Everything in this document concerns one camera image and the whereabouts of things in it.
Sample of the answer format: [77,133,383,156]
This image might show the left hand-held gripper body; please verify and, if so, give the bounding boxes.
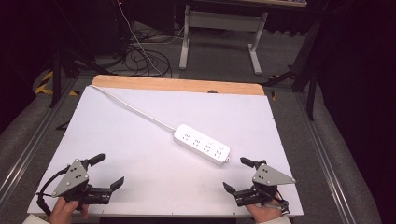
[50,158,114,206]

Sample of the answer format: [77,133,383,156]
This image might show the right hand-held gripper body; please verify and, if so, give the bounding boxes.
[233,160,297,208]

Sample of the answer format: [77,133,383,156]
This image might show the white power strip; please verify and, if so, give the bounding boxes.
[173,123,232,167]

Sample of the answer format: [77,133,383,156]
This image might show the person's left hand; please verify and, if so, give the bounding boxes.
[48,196,90,224]

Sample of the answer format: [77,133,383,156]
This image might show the person's right hand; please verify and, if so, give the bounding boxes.
[246,200,290,224]

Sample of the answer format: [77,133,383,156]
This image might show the black metal stand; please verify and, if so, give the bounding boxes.
[262,12,326,121]
[49,0,119,109]

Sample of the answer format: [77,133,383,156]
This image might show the yellow black floor tape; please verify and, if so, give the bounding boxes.
[33,70,80,97]

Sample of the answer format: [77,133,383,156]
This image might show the grey right gripper cable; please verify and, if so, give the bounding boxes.
[264,189,290,217]

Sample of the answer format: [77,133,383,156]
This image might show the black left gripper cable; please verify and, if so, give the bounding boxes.
[35,165,71,217]

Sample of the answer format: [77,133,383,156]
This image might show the aluminium floor rail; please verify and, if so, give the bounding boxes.
[0,77,79,200]
[293,91,351,224]

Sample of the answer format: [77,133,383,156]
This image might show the white power strip cord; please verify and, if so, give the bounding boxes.
[90,84,178,133]

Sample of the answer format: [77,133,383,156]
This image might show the black floor cable bundle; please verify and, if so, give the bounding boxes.
[122,20,189,78]

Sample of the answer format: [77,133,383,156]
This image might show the thin white floor cable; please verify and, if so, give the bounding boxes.
[115,0,186,77]

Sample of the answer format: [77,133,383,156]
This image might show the white metal desk frame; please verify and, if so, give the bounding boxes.
[178,4,269,77]

